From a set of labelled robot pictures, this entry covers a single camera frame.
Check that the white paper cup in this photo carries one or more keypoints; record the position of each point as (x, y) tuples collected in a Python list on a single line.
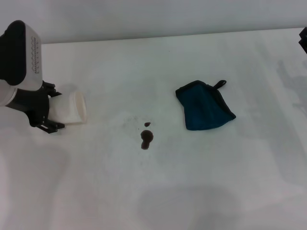
[(69, 109)]

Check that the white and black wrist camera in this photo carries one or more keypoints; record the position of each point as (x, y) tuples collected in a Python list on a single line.
[(22, 55)]

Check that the large dark liquid stain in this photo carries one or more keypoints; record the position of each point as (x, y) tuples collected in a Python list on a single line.
[(145, 139)]

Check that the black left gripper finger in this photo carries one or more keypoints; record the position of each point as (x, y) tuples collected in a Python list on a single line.
[(52, 89), (53, 127)]

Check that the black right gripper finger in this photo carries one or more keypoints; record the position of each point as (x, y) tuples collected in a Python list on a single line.
[(304, 39)]

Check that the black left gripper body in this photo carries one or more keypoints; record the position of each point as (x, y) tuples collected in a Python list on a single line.
[(28, 105)]

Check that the small dark liquid drop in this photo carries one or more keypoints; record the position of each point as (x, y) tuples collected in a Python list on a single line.
[(147, 124)]

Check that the blue rag with black trim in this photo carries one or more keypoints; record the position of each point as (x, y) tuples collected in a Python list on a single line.
[(205, 107)]

